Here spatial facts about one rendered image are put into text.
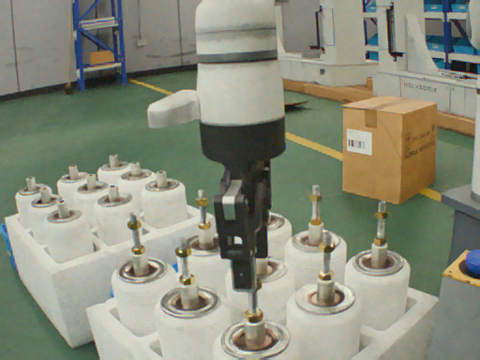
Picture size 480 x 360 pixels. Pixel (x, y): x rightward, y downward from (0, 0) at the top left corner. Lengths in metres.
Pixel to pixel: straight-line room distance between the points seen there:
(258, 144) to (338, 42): 3.44
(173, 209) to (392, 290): 0.54
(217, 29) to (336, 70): 3.43
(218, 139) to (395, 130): 1.16
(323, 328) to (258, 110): 0.28
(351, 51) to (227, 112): 3.52
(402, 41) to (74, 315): 2.79
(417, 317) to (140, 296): 0.39
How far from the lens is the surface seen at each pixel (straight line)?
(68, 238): 0.93
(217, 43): 0.39
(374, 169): 1.61
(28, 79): 6.74
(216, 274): 0.73
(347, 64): 3.86
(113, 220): 0.97
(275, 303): 0.65
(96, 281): 0.95
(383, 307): 0.67
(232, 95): 0.39
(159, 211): 1.02
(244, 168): 0.40
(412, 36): 3.26
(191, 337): 0.58
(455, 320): 0.56
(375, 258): 0.67
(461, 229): 0.81
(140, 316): 0.69
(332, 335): 0.58
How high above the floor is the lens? 0.57
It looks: 18 degrees down
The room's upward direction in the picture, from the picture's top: 4 degrees counter-clockwise
